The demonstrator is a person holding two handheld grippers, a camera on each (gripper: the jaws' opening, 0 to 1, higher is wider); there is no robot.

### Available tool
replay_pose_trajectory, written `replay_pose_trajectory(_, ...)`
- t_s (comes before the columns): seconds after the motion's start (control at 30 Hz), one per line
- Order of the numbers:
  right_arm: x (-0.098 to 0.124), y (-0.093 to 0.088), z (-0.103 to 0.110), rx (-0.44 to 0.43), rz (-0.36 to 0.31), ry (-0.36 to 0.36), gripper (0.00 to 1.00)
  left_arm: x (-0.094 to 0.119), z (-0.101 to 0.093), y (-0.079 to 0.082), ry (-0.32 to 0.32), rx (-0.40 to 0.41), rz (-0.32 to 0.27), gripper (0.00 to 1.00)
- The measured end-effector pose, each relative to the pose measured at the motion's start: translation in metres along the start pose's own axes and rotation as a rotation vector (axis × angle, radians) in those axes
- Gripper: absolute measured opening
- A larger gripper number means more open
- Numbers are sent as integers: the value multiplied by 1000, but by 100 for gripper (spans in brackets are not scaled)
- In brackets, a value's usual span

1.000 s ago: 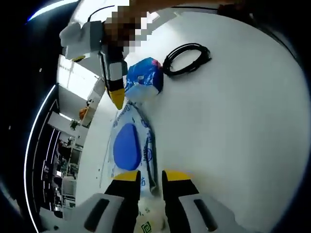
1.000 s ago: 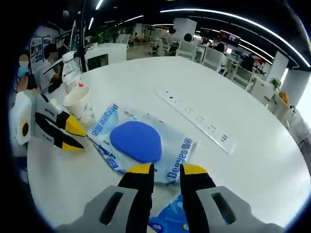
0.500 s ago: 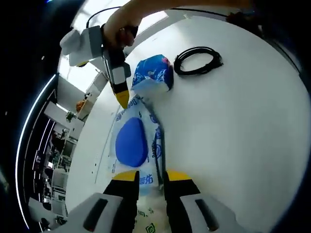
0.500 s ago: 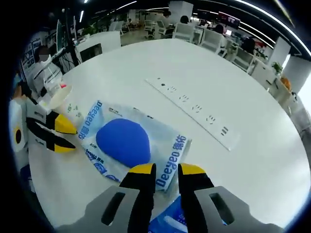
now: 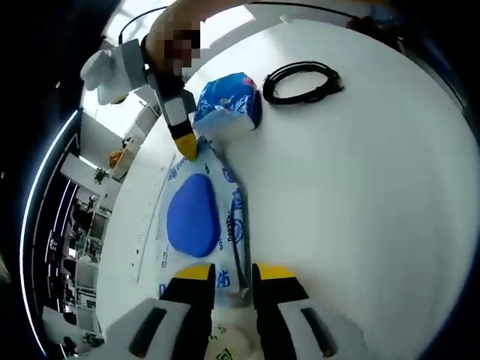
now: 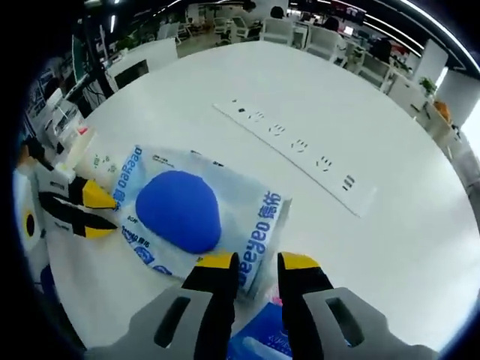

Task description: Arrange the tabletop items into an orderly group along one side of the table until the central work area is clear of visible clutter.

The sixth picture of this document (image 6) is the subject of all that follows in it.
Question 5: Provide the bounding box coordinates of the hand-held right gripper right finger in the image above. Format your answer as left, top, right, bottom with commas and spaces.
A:
277, 251, 438, 360

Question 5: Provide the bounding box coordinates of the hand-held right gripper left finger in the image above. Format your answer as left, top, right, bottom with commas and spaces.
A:
85, 251, 241, 360

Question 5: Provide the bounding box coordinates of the white paper cup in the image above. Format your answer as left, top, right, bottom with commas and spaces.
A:
80, 149, 125, 188

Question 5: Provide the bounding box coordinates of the blue tissue pack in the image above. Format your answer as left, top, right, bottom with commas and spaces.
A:
228, 284, 294, 360

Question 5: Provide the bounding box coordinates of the blue white wipes packet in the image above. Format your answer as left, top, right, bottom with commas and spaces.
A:
112, 144, 293, 301

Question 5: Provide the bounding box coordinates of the white tabletop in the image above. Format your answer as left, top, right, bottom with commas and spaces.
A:
14, 39, 472, 353

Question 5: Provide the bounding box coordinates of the white built-in power strip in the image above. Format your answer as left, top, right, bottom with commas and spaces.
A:
212, 99, 378, 218

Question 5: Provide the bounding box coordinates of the black tripod stand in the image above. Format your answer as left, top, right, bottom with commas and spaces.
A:
82, 0, 114, 99

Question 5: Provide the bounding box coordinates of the orange object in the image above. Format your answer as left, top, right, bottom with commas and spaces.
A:
434, 100, 452, 122

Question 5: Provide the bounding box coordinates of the white office chair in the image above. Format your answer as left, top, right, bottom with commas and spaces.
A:
262, 17, 293, 47
307, 25, 338, 61

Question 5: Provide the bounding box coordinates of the potted green plant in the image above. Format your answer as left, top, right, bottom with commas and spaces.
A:
419, 76, 438, 95

